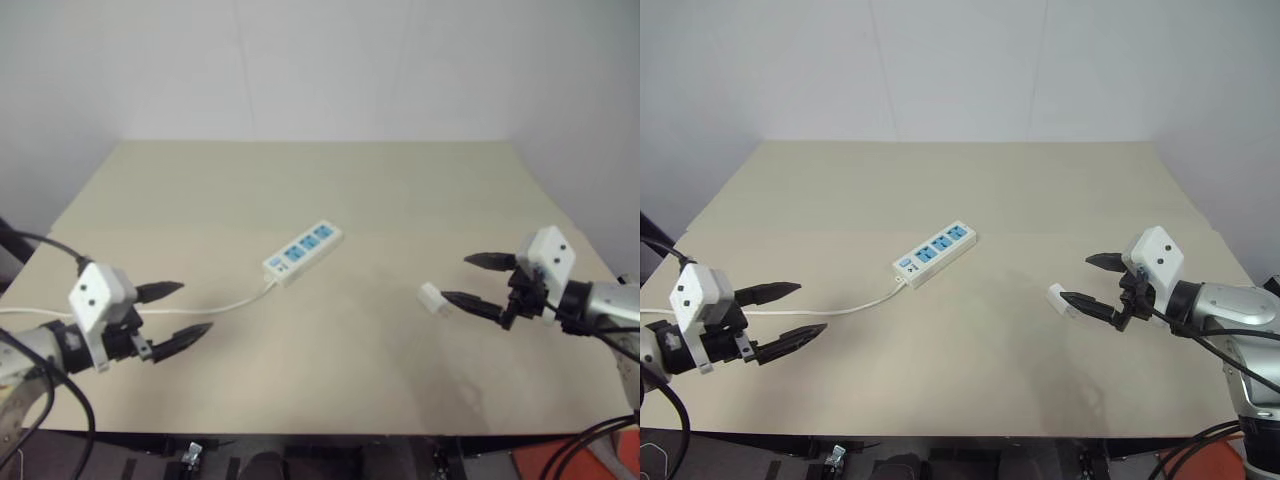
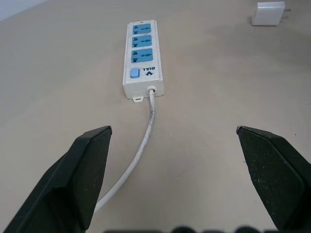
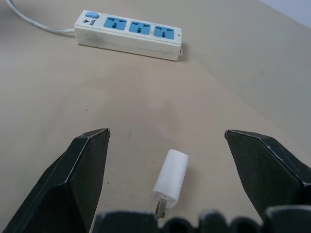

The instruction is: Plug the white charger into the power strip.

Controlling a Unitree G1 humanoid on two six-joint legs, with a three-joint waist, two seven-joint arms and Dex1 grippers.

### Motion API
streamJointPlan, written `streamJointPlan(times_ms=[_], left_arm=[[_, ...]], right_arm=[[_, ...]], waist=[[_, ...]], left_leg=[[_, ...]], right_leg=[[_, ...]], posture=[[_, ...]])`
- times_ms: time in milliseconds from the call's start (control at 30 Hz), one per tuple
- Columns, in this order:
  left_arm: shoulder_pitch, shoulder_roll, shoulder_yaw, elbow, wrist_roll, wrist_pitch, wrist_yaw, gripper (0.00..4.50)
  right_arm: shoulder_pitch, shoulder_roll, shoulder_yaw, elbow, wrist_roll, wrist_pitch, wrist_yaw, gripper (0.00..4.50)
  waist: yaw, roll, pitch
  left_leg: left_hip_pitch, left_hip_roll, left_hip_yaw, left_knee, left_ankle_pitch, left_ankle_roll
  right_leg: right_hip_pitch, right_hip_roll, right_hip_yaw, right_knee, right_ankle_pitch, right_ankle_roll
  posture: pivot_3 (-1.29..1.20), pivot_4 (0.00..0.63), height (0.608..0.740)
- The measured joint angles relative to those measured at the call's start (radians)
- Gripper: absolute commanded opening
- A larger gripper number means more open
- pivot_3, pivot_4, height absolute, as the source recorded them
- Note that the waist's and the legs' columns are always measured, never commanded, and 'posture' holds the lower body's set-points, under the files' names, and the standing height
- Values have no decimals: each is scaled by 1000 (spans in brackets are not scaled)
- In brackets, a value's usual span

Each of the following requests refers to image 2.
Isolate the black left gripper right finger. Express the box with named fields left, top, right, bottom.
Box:
left=235, top=125, right=311, bottom=231

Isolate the white power strip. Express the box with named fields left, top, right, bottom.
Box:
left=122, top=19, right=165, bottom=104

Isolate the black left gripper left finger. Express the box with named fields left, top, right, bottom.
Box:
left=0, top=125, right=113, bottom=233

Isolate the white plug adapter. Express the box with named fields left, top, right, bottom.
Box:
left=251, top=1, right=292, bottom=27

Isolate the white power cord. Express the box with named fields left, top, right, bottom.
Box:
left=95, top=88, right=157, bottom=213

